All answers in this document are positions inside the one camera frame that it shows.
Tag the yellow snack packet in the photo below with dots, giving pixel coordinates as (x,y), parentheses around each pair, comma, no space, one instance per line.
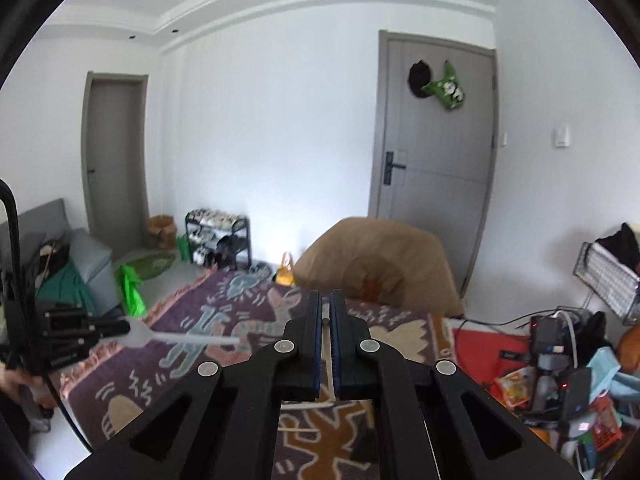
(515,390)

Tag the green rug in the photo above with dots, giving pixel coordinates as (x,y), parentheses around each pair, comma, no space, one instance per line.
(155,262)

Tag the wooden chopstick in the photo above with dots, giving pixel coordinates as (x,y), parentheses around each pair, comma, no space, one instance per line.
(327,360)

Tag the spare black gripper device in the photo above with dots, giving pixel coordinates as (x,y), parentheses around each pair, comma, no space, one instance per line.
(547,332)
(577,392)

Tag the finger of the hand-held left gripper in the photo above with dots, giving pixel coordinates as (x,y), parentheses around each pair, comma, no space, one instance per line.
(75,350)
(100,328)

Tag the beige upholstered chair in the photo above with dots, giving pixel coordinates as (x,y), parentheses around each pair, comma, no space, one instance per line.
(380,260)

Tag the green cloth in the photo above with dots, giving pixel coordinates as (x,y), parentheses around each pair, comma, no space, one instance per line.
(65,285)

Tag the group of shoes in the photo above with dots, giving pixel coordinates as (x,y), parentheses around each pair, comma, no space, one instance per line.
(212,220)

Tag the black cloth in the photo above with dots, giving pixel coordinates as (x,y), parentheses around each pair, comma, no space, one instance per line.
(622,245)

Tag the dark green bag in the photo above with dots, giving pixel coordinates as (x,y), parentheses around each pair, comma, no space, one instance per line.
(184,249)

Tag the grey panelled door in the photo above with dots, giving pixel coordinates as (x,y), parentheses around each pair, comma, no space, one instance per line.
(440,200)

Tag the yellow tote bag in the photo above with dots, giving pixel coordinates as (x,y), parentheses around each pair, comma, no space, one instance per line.
(285,272)

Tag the green plush bag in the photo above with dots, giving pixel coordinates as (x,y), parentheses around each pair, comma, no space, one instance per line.
(447,90)

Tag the black shoe rack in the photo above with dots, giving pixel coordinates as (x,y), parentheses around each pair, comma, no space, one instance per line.
(245,240)

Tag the black hat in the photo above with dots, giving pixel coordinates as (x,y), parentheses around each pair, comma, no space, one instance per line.
(419,77)

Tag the orange plush toy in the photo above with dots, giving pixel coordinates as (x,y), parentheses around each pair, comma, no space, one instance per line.
(631,345)

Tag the cardboard box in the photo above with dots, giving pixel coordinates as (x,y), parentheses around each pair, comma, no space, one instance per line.
(162,232)

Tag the purple printed blanket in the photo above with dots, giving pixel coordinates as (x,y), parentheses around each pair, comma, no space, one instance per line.
(150,400)

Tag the bright green plastic bag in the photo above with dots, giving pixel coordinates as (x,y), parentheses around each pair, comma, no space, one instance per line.
(132,290)

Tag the plain grey-brown door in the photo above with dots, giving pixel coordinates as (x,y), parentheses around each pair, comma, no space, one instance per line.
(115,160)

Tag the white rice paddle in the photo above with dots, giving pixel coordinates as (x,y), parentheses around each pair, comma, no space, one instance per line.
(175,337)

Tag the teal face mask box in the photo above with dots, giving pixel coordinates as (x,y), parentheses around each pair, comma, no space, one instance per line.
(607,370)

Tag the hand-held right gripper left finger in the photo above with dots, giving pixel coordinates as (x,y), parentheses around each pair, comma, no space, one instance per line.
(317,345)

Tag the white light switch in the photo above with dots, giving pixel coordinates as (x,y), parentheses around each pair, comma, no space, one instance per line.
(562,136)

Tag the person's left hand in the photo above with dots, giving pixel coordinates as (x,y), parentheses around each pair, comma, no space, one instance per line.
(35,390)

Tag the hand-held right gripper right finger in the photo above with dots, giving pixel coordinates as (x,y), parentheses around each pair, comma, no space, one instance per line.
(336,345)

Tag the red plastic basket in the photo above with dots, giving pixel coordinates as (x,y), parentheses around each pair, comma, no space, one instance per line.
(607,422)

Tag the grey sofa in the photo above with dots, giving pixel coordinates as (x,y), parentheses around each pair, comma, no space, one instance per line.
(90,260)

